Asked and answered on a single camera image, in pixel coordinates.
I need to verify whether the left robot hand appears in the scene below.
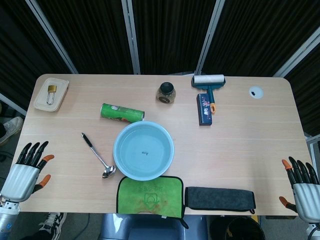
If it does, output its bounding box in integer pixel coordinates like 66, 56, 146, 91
0, 141, 55, 203

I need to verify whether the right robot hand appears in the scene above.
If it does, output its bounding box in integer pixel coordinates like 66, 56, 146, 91
278, 156, 320, 223

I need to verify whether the metal ladle black handle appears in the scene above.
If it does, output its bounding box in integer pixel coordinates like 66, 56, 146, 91
80, 132, 117, 180

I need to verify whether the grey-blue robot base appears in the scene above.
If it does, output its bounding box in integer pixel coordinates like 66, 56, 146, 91
99, 213, 208, 240

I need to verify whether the light blue bowl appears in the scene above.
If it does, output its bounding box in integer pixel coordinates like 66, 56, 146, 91
113, 120, 176, 182

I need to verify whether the white shoe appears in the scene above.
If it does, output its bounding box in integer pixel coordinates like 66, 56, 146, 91
0, 116, 24, 147

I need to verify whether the black and white sneaker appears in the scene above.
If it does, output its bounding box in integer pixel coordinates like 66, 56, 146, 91
38, 212, 68, 233

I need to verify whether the beige lunch box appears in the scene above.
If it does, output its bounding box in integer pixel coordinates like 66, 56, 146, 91
33, 77, 70, 113

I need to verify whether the dark grey folded cloth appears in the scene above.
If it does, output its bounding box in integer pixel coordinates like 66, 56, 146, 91
184, 186, 257, 215

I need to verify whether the brass padlock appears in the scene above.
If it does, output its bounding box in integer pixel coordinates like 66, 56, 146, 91
45, 84, 58, 105

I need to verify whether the green chips can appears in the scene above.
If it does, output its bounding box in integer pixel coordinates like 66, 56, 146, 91
100, 102, 146, 123

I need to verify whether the green microfiber cloth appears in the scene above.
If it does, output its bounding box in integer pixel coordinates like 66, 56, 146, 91
116, 175, 189, 230

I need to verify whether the dark blue printed box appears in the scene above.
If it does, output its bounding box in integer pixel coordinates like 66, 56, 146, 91
196, 93, 214, 127

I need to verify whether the teal lint roller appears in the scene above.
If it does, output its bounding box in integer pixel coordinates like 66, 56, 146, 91
191, 73, 227, 115

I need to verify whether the glass spice jar black lid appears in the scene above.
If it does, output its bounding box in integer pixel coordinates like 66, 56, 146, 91
156, 82, 177, 104

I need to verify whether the grey partition frame post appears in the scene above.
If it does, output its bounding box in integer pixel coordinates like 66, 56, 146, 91
121, 0, 141, 75
194, 0, 226, 75
24, 0, 79, 75
271, 31, 320, 78
0, 93, 27, 117

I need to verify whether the white table cable grommet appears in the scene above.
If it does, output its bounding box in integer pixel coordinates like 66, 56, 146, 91
248, 86, 264, 100

